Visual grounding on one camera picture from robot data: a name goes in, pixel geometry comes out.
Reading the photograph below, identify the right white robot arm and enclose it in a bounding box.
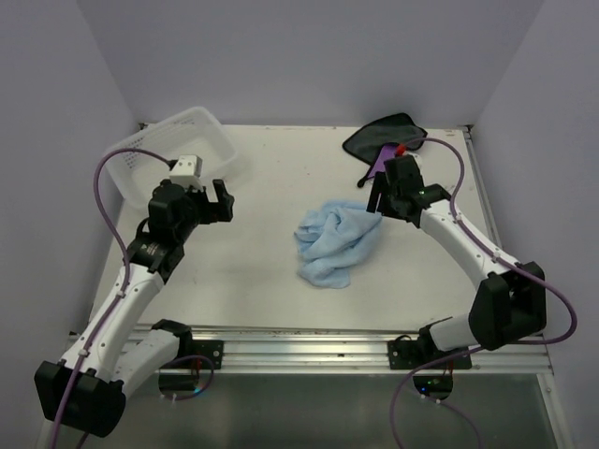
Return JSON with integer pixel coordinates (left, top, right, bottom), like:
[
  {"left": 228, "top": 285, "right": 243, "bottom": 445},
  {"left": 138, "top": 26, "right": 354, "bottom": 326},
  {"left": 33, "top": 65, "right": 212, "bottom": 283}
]
[{"left": 367, "top": 155, "right": 547, "bottom": 368}]

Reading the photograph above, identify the aluminium mounting rail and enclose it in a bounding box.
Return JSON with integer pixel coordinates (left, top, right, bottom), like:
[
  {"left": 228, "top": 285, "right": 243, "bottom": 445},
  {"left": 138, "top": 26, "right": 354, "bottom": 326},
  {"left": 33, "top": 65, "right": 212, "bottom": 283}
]
[{"left": 65, "top": 326, "right": 553, "bottom": 375}]

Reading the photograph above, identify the light blue towel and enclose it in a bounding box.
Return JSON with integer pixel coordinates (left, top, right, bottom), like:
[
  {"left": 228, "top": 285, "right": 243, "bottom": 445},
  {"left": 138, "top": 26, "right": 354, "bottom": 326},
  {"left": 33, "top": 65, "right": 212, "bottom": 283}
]
[{"left": 294, "top": 200, "right": 382, "bottom": 289}]

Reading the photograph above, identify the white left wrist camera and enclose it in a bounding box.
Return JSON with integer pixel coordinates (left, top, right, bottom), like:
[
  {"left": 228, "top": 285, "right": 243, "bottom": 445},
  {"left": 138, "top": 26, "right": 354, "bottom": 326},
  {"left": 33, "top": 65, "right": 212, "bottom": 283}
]
[{"left": 169, "top": 155, "right": 203, "bottom": 190}]

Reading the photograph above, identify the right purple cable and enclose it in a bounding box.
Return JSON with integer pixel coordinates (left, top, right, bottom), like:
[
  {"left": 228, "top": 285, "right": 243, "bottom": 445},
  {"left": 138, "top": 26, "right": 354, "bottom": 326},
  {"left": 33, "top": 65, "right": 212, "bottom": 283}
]
[{"left": 389, "top": 138, "right": 577, "bottom": 449}]

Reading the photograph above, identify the dark grey purple cloth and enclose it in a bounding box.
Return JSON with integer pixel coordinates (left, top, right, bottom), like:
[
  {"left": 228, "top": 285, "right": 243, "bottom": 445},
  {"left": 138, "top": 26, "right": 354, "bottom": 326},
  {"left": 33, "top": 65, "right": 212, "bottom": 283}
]
[{"left": 342, "top": 112, "right": 428, "bottom": 188}]

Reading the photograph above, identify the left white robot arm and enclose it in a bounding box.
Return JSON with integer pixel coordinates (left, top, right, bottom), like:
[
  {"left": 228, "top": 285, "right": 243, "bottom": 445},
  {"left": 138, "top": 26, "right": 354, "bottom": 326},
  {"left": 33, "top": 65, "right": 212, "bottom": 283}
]
[{"left": 34, "top": 180, "right": 234, "bottom": 438}]

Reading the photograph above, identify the white perforated plastic basket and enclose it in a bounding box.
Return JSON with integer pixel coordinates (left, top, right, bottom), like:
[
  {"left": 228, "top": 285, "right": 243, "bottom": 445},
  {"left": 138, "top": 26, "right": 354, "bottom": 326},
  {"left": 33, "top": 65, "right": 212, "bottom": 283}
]
[{"left": 105, "top": 107, "right": 239, "bottom": 211}]

